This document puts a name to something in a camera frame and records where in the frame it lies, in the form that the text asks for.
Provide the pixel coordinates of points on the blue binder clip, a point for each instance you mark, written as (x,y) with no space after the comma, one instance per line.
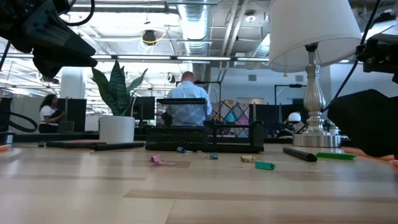
(214,156)
(181,149)

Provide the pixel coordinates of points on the pink binder clip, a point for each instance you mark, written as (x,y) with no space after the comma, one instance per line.
(156,160)

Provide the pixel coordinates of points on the small silver metal post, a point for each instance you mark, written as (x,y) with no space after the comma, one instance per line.
(7,138)

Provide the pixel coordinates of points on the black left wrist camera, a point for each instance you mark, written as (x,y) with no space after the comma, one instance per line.
(60,4)

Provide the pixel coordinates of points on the black mesh desk organizer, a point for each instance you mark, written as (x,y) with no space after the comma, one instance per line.
(174,140)

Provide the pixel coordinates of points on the black metal stand frame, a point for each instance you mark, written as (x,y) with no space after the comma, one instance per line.
(214,82)
(295,85)

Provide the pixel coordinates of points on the dark chair back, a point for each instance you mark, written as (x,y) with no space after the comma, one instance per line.
(66,127)

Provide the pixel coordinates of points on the black aluminium table frame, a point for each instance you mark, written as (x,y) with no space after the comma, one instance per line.
(62,137)

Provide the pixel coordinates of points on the person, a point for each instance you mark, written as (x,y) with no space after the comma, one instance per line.
(46,113)
(188,90)

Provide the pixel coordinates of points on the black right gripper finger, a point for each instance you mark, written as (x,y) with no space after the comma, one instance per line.
(370,124)

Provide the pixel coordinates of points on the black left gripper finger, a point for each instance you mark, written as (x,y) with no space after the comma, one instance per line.
(53,34)
(56,60)

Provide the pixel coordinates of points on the small green stapler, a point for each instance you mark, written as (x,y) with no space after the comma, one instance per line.
(335,155)

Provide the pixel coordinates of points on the snake plant in white pot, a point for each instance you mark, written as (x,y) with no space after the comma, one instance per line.
(116,129)

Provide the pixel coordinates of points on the black computer monitor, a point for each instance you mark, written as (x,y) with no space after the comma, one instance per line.
(146,107)

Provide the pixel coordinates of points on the beige binder clip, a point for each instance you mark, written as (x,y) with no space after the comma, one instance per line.
(246,158)

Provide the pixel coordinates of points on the small white bottle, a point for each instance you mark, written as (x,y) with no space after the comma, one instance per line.
(333,130)

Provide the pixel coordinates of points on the white round ball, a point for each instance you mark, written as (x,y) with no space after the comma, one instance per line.
(293,117)

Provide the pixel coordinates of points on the colourful patterned panel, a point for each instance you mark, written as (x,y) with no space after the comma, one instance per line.
(230,112)

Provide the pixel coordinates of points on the long ceiling light bar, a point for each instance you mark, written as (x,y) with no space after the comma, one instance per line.
(202,58)

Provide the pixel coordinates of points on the black marker pen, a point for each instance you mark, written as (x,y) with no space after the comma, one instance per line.
(118,146)
(298,154)

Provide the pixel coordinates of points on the teal binder clip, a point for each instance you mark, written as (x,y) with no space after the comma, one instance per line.
(264,165)

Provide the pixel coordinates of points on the silver ceiling air duct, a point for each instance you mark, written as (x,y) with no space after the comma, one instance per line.
(195,25)

